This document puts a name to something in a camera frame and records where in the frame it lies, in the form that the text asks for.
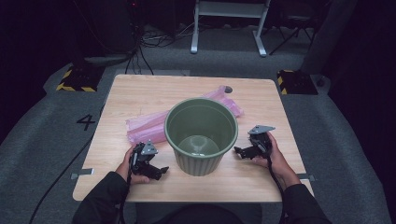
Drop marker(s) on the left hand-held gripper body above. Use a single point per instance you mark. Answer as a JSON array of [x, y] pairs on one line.
[[143, 158]]

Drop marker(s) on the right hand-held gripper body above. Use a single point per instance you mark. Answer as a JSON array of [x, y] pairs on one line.
[[261, 143]]

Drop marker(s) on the pink plastic trash bag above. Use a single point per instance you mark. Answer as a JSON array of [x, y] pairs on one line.
[[146, 128]]

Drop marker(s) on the green plastic trash bin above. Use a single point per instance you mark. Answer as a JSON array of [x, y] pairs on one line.
[[202, 163]]

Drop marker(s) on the person's left hand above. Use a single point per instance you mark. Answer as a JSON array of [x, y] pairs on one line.
[[124, 168]]

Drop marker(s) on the person's right hand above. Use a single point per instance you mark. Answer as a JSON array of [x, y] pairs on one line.
[[280, 168]]

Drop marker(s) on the grey tape strip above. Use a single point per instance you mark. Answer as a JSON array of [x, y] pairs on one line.
[[306, 177], [84, 172]]

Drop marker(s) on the person's lap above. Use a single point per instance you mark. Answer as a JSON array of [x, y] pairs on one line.
[[199, 214]]

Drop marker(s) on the dark round table grommet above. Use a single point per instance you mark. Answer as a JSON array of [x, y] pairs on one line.
[[228, 89]]

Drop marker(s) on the black yellow striped base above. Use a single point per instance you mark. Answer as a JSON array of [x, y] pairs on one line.
[[297, 82], [79, 79]]

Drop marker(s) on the black tripod stand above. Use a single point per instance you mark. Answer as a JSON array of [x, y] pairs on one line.
[[294, 28]]

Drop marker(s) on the white metal stand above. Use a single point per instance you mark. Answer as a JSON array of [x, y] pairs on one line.
[[229, 9]]

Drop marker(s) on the grey post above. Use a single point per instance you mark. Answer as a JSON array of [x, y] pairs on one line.
[[327, 37]]

